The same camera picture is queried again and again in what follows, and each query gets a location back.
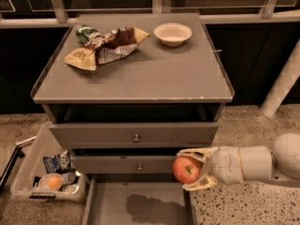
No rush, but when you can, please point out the grey top drawer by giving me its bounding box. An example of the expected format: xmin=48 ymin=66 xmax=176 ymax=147
xmin=50 ymin=122 xmax=218 ymax=149

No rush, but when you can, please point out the blue snack bag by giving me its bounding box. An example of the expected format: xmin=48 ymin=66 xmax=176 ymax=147
xmin=43 ymin=151 xmax=72 ymax=174

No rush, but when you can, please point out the metal railing frame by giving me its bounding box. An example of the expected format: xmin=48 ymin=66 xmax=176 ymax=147
xmin=0 ymin=0 xmax=300 ymax=28

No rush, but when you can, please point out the grey middle drawer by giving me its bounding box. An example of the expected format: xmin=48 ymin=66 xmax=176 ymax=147
xmin=73 ymin=156 xmax=175 ymax=174

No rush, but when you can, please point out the grey bottom drawer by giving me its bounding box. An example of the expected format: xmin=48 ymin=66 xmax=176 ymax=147
xmin=82 ymin=175 xmax=197 ymax=225

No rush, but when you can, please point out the white paper bowl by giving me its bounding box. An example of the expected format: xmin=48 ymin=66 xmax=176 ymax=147
xmin=154 ymin=22 xmax=192 ymax=47

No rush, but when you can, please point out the grey drawer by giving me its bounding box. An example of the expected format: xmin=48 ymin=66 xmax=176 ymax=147
xmin=50 ymin=122 xmax=218 ymax=149
xmin=73 ymin=156 xmax=175 ymax=174
xmin=82 ymin=175 xmax=197 ymax=225

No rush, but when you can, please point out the white diagonal pole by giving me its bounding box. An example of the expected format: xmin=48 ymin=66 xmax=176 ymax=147
xmin=260 ymin=39 xmax=300 ymax=117

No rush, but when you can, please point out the clear plastic bin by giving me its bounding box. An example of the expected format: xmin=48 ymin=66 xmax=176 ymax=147
xmin=10 ymin=122 xmax=85 ymax=203

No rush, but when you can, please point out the brown crumpled chip bag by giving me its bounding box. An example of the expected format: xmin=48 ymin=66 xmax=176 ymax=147
xmin=64 ymin=27 xmax=149 ymax=71

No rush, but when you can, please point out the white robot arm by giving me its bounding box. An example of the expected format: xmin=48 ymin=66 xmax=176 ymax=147
xmin=172 ymin=133 xmax=300 ymax=191

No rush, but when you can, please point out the orange fruit cup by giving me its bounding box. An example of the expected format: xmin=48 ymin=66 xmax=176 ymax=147
xmin=38 ymin=173 xmax=63 ymax=190

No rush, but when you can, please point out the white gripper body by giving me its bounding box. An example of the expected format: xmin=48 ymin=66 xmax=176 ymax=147
xmin=209 ymin=146 xmax=245 ymax=186

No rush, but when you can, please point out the green soda can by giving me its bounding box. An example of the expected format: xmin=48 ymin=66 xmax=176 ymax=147
xmin=75 ymin=24 xmax=101 ymax=44

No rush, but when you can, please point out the grey drawer cabinet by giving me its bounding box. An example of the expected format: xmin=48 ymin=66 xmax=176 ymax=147
xmin=30 ymin=12 xmax=236 ymax=225

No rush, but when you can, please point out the red apple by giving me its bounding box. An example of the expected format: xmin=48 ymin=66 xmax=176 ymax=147
xmin=172 ymin=157 xmax=201 ymax=184

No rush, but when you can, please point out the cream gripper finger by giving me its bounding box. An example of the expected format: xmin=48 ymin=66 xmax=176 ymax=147
xmin=176 ymin=147 xmax=218 ymax=163
xmin=182 ymin=163 xmax=218 ymax=191

